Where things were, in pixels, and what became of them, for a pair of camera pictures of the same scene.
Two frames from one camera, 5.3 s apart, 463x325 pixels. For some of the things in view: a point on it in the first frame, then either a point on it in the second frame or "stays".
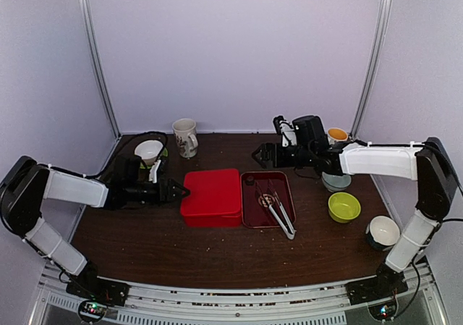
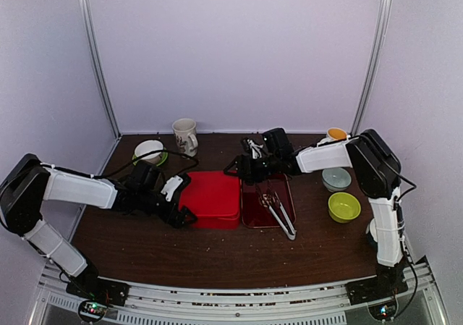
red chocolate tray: (255, 215) stays
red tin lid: (213, 192) stays
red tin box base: (210, 221) stays
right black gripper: (266, 151) to (241, 171)
